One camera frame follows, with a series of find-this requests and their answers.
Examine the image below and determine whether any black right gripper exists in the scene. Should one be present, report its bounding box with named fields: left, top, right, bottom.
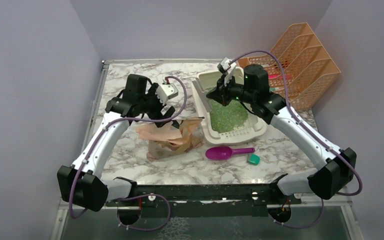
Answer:
left=207, top=72, right=255, bottom=107

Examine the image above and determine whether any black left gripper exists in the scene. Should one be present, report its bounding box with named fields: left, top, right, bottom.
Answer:
left=138, top=83, right=175, bottom=127

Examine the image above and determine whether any orange cat litter bag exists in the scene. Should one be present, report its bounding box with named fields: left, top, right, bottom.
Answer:
left=135, top=117, right=204, bottom=162

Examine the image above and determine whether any magenta plastic litter scoop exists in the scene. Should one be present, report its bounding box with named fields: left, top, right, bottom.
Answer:
left=205, top=146, right=255, bottom=161

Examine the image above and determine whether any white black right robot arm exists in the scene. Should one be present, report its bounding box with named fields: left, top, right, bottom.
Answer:
left=202, top=64, right=357, bottom=204

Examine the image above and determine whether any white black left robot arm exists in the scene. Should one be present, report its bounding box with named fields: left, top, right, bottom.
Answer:
left=57, top=74, right=179, bottom=212

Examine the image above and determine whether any white plastic litter box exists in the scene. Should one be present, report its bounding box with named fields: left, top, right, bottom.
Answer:
left=191, top=71, right=267, bottom=146

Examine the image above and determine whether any green cat litter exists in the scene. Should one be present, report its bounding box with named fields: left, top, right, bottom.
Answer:
left=209, top=100, right=249, bottom=133

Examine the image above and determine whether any small green box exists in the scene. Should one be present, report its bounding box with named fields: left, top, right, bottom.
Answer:
left=246, top=153, right=261, bottom=166

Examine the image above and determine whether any pink marker pen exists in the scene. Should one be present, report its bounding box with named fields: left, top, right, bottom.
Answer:
left=268, top=74, right=292, bottom=80

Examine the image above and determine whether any orange mesh file organizer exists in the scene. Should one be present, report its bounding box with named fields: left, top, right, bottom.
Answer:
left=237, top=22, right=341, bottom=111

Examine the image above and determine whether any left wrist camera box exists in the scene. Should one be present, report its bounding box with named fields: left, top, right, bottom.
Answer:
left=155, top=83, right=179, bottom=105

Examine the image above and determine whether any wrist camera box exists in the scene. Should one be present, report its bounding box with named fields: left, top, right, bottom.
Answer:
left=217, top=57, right=237, bottom=87
left=155, top=83, right=179, bottom=105

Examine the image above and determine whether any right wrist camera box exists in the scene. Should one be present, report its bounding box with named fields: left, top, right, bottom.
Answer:
left=217, top=57, right=237, bottom=87

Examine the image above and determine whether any black metal base rail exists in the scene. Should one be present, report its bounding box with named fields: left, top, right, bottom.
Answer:
left=105, top=183, right=301, bottom=217

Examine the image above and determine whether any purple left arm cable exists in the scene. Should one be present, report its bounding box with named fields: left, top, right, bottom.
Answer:
left=68, top=76, right=188, bottom=232

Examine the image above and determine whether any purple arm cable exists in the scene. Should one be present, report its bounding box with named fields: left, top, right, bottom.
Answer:
left=68, top=76, right=188, bottom=232
left=225, top=50, right=364, bottom=229

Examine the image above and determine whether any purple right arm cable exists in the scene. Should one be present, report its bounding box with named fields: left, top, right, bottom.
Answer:
left=225, top=50, right=364, bottom=229

